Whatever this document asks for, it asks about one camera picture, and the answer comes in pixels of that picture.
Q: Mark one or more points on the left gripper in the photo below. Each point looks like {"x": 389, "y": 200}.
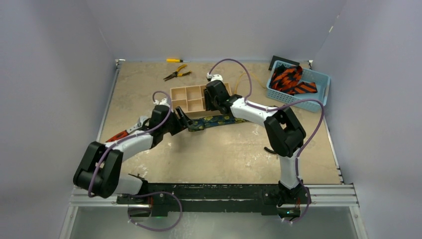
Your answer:
{"x": 185, "y": 121}

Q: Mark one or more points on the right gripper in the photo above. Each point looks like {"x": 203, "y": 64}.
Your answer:
{"x": 211, "y": 100}

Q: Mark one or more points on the blue floral tie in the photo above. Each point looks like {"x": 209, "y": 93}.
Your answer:
{"x": 213, "y": 121}

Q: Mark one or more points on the wooden compartment tray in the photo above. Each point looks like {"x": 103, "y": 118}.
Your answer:
{"x": 191, "y": 99}

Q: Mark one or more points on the light blue plastic basket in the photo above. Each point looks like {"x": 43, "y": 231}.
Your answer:
{"x": 321, "y": 80}

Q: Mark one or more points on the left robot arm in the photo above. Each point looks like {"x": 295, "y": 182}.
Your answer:
{"x": 99, "y": 171}

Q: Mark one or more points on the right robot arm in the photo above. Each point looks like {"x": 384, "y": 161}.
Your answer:
{"x": 285, "y": 133}

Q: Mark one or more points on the yellow black pliers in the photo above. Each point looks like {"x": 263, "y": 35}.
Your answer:
{"x": 177, "y": 73}

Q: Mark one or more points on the black flat box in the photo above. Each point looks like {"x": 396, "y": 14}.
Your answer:
{"x": 283, "y": 60}

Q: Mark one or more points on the orange black striped tie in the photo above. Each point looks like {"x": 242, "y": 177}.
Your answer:
{"x": 288, "y": 80}

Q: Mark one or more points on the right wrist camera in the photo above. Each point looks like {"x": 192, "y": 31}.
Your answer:
{"x": 214, "y": 77}

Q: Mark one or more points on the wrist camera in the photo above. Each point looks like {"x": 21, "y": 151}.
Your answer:
{"x": 164, "y": 102}
{"x": 214, "y": 77}

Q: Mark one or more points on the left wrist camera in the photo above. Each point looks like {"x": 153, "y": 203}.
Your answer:
{"x": 164, "y": 102}

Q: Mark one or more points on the red handled adjustable wrench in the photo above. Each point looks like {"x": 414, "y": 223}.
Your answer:
{"x": 137, "y": 126}

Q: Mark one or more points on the yellow handled screwdriver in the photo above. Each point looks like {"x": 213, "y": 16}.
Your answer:
{"x": 170, "y": 60}

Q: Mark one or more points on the black handled cutters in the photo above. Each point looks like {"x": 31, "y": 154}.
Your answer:
{"x": 269, "y": 150}

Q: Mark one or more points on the black base frame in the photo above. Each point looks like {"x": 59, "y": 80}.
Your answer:
{"x": 266, "y": 199}

